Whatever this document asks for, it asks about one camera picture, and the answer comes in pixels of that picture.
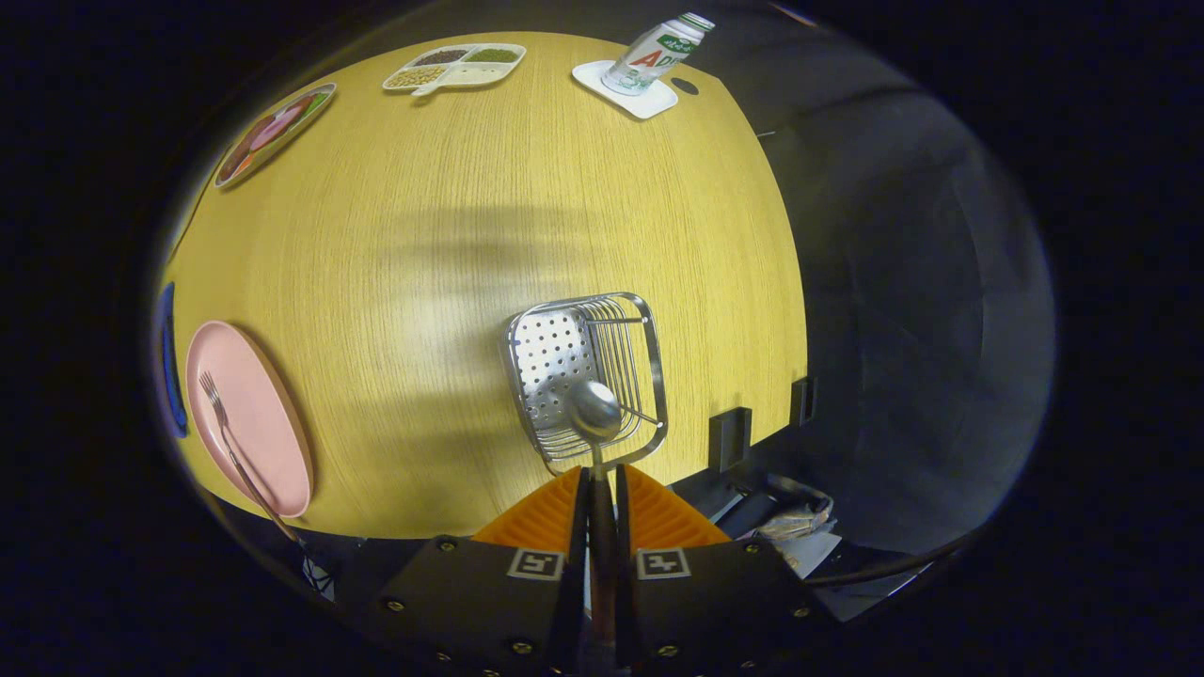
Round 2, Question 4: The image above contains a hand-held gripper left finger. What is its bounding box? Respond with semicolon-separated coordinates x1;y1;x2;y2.
372;465;592;677

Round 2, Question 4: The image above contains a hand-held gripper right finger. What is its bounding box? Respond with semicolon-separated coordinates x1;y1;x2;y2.
613;464;819;677

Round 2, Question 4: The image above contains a silver spoon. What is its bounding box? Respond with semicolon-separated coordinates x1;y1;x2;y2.
567;379;625;673

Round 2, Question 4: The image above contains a silver fork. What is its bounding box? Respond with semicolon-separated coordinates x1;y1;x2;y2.
198;371;302;544

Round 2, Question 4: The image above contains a pink plate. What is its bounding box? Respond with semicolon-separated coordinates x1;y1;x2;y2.
185;320;314;519

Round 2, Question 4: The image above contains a black backdrop cloth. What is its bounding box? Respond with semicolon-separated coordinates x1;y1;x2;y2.
658;0;1054;565

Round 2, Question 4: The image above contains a blue towel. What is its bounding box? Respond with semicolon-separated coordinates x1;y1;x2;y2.
155;282;189;439

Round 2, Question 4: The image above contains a grey food plate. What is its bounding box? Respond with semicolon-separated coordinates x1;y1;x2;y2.
214;83;338;190

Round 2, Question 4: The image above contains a white coaster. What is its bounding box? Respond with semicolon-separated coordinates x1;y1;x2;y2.
572;60;679;120

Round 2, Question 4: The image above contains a pink ham slice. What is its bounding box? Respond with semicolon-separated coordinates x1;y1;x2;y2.
249;103;307;151

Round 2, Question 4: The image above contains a white divided dish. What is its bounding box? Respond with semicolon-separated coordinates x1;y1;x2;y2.
382;42;528;97

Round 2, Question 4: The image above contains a white drink bottle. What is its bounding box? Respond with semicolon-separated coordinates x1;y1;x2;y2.
602;12;716;96

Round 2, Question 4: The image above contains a metal wire cutlery basket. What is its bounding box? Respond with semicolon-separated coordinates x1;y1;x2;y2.
499;291;670;477

